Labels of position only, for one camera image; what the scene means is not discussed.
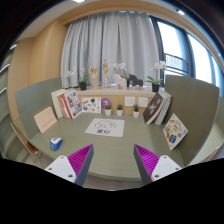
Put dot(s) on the small potted plant middle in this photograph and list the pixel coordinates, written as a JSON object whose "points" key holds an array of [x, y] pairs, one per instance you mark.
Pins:
{"points": [[119, 110]]}

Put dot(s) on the small potted plant left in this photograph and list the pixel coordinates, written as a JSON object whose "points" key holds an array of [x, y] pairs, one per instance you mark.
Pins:
{"points": [[108, 109]]}

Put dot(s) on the beige card sign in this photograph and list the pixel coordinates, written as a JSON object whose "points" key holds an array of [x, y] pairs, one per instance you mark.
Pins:
{"points": [[45, 119]]}

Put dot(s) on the wooden hand model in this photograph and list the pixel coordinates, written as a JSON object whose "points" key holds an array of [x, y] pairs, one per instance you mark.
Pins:
{"points": [[93, 71]]}

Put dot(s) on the grey curtain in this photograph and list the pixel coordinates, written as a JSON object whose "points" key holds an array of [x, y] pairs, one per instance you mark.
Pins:
{"points": [[118, 37]]}

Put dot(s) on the white book left stack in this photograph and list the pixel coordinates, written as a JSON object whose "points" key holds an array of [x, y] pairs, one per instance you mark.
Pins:
{"points": [[56, 102]]}

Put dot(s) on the white orchid black pot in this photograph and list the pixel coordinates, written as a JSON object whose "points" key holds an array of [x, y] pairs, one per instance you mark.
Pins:
{"points": [[157, 80], [82, 77]]}

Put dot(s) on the red and white book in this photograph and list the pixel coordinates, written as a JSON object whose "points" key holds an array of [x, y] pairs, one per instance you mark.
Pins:
{"points": [[72, 104]]}

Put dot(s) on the white orchid middle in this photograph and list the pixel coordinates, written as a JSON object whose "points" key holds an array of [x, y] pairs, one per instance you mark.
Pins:
{"points": [[123, 68]]}

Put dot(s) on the black horse figure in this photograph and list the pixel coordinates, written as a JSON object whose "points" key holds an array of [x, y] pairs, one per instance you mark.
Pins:
{"points": [[135, 81]]}

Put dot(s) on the white orchid black pot right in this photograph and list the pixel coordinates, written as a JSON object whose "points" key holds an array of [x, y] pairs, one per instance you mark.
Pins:
{"points": [[157, 80]]}

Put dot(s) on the purple round card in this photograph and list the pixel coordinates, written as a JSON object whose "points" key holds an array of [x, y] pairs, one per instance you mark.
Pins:
{"points": [[105, 102]]}

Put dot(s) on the small potted plant right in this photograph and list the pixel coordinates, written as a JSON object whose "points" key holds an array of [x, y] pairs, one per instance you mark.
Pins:
{"points": [[136, 111]]}

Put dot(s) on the white books right stack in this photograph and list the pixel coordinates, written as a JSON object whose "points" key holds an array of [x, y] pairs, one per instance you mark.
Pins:
{"points": [[167, 98]]}

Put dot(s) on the blue and white mouse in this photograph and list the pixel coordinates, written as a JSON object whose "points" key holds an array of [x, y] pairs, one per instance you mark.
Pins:
{"points": [[55, 143]]}

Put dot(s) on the white horse figure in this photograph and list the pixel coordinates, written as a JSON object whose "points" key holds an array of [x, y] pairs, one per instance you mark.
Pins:
{"points": [[120, 82]]}

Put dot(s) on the white paper mat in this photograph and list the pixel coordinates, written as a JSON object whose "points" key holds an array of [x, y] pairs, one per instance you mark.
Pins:
{"points": [[106, 127]]}

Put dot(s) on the white orchid black pot left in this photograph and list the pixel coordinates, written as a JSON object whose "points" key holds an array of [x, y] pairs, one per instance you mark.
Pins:
{"points": [[82, 77]]}

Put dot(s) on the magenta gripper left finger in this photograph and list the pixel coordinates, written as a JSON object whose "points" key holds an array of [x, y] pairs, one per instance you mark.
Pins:
{"points": [[74, 167]]}

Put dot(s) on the white wall socket right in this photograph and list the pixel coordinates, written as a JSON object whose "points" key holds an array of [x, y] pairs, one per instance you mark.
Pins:
{"points": [[142, 101]]}

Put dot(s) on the small potted plant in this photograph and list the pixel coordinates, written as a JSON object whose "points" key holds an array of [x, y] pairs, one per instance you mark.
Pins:
{"points": [[119, 110], [136, 111], [108, 109]]}

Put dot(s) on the white wall socket left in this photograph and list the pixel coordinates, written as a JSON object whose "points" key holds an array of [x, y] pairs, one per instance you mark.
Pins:
{"points": [[129, 101]]}

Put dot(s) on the colourful picture book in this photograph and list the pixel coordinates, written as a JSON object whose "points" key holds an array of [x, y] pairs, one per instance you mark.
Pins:
{"points": [[174, 131]]}

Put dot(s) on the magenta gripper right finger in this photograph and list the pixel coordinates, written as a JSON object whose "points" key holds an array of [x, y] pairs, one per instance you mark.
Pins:
{"points": [[153, 167]]}

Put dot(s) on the wooden mannequin figure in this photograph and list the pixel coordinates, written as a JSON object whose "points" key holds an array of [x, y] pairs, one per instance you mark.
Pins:
{"points": [[106, 69]]}

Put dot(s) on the white wall socket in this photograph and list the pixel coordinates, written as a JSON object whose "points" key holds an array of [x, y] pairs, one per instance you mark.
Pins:
{"points": [[129, 101], [142, 101]]}

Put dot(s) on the dark cover book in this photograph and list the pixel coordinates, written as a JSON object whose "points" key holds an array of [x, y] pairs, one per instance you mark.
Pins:
{"points": [[150, 112]]}

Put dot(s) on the sticker picture card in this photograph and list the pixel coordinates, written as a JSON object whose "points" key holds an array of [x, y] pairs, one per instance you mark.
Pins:
{"points": [[91, 104]]}

